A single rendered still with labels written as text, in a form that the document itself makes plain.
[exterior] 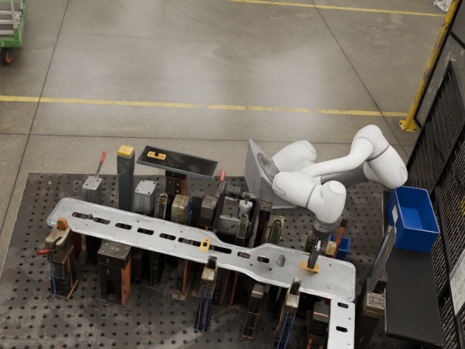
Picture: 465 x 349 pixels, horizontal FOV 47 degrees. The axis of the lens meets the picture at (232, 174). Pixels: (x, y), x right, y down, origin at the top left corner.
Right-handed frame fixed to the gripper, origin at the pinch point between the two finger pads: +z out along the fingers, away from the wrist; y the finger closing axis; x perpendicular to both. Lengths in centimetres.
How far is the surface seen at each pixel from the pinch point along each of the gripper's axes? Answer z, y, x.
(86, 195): 6, -12, -107
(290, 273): 6.6, 4.1, -7.7
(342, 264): 6.5, -8.0, 14.2
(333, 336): 6.6, 31.0, 12.5
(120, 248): 4, 16, -79
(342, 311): 6.5, 17.5, 15.6
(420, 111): 80, -303, 94
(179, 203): -1, -14, -63
